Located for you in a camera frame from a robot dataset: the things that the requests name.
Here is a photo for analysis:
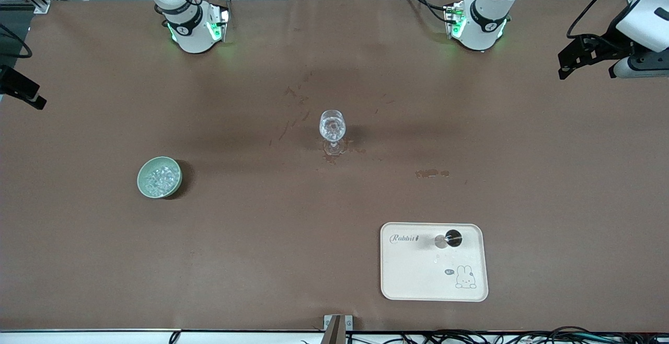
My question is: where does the clear stemmed wine glass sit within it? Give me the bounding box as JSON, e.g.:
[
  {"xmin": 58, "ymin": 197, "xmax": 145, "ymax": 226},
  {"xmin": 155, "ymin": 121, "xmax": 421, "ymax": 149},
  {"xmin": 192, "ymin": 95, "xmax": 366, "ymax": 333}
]
[{"xmin": 319, "ymin": 110, "xmax": 348, "ymax": 157}]

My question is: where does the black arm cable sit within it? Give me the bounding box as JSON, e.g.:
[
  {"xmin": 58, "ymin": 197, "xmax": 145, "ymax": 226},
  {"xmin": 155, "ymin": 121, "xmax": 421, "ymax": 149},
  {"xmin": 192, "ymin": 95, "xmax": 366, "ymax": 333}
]
[
  {"xmin": 567, "ymin": 0, "xmax": 655, "ymax": 39},
  {"xmin": 0, "ymin": 22, "xmax": 33, "ymax": 59}
]

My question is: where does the clear ice cube heap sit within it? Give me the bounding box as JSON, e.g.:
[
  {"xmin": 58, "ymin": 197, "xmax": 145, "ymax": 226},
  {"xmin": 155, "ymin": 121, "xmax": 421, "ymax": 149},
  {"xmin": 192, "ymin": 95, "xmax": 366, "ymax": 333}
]
[
  {"xmin": 322, "ymin": 118, "xmax": 344, "ymax": 140},
  {"xmin": 144, "ymin": 166, "xmax": 179, "ymax": 196}
]

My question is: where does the grey metal edge bracket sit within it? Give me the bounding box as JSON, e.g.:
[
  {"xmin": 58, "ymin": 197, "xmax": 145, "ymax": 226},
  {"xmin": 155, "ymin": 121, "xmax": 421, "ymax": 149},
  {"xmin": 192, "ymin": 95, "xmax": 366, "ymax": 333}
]
[{"xmin": 324, "ymin": 315, "xmax": 353, "ymax": 332}]

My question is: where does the brown table cover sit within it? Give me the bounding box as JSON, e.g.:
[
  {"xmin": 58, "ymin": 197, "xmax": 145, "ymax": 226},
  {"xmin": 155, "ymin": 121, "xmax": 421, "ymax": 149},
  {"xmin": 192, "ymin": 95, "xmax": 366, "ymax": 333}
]
[{"xmin": 0, "ymin": 0, "xmax": 669, "ymax": 333}]

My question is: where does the black cable bundle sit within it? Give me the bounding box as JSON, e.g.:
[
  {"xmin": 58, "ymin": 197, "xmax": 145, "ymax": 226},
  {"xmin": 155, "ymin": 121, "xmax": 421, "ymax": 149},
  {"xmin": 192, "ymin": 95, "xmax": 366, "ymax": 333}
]
[{"xmin": 301, "ymin": 326, "xmax": 669, "ymax": 344}]

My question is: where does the cream rabbit print tray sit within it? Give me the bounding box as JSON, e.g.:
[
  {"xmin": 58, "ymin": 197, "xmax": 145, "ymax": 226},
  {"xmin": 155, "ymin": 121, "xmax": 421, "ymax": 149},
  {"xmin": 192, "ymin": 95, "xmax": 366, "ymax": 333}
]
[{"xmin": 380, "ymin": 222, "xmax": 489, "ymax": 302}]

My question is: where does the brown camera pole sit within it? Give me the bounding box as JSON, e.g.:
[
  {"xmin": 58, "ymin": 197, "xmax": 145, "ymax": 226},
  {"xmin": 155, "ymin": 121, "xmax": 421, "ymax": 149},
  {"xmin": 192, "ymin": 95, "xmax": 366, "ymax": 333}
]
[{"xmin": 325, "ymin": 316, "xmax": 345, "ymax": 344}]

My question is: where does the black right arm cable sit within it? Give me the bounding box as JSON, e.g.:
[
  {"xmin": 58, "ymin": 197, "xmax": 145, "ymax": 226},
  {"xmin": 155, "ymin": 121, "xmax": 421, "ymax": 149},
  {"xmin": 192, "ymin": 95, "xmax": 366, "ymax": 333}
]
[{"xmin": 0, "ymin": 22, "xmax": 33, "ymax": 59}]

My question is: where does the black left base cable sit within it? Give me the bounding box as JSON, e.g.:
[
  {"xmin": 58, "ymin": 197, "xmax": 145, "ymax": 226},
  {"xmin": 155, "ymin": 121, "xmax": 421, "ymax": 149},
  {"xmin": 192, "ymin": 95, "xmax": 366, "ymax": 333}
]
[{"xmin": 401, "ymin": 0, "xmax": 451, "ymax": 25}]

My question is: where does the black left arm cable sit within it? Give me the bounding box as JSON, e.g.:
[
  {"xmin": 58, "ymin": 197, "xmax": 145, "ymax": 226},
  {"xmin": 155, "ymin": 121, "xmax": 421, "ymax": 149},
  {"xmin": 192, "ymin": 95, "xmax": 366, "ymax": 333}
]
[{"xmin": 567, "ymin": 0, "xmax": 655, "ymax": 39}]

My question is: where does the green ceramic bowl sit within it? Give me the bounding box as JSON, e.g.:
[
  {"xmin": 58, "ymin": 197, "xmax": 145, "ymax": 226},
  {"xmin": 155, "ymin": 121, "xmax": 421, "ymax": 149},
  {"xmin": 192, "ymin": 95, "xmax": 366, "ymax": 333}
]
[{"xmin": 137, "ymin": 156, "xmax": 183, "ymax": 200}]

